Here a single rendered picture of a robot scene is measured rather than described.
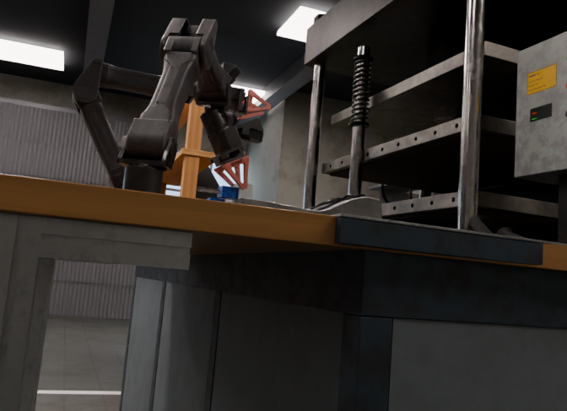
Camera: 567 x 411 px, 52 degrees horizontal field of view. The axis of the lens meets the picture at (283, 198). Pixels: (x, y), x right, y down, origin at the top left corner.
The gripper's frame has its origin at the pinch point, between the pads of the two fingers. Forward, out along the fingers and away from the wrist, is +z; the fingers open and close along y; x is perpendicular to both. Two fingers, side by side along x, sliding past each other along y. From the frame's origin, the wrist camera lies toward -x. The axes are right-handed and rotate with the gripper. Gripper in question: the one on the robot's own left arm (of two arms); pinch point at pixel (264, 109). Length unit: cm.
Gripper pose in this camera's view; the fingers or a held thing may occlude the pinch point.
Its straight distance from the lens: 172.8
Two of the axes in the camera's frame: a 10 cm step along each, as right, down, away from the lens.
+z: 9.3, 1.5, 3.3
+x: -1.0, 9.8, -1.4
